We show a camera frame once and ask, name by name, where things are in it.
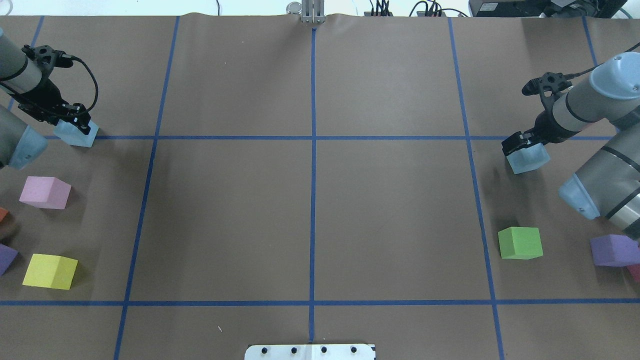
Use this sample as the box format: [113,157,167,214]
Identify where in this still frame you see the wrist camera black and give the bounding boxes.
[21,44,74,69]
[521,71,576,96]

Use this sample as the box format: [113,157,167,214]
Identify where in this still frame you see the yellow foam block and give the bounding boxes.
[22,253,79,290]

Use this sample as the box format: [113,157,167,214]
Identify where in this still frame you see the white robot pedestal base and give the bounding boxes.
[244,343,377,360]

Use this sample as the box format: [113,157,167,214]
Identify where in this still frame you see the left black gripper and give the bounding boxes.
[18,82,92,136]

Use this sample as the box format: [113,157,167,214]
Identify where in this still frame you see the magenta block near purple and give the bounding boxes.
[626,264,640,283]

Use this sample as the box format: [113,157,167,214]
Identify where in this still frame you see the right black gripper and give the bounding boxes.
[502,114,566,157]

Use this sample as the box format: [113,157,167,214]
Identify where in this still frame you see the green foam block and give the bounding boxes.
[497,227,544,260]

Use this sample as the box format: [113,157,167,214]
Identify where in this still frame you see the black monitor base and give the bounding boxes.
[468,0,627,19]

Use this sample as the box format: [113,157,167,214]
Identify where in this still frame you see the aluminium frame post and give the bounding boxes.
[299,0,326,24]

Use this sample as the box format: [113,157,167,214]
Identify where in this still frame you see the light pink foam block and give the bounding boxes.
[19,176,72,210]

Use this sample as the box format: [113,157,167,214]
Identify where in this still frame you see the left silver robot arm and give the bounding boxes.
[0,33,99,170]

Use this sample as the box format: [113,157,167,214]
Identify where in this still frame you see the small metal cylinder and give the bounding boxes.
[285,1,303,15]

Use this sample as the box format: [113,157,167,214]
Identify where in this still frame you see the purple block right side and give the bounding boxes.
[589,234,640,267]

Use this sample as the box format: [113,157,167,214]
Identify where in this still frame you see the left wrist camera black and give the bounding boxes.
[21,44,74,69]

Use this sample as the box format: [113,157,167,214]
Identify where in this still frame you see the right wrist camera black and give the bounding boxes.
[521,71,576,96]

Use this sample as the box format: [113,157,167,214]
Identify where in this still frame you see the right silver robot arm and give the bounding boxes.
[502,44,640,241]

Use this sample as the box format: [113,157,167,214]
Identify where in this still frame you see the orange block left side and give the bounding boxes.
[0,207,10,223]

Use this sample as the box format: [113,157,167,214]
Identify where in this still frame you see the light blue block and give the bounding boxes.
[53,120,99,148]
[506,143,551,174]

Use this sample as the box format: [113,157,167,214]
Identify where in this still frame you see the purple block left side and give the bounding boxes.
[0,244,19,276]

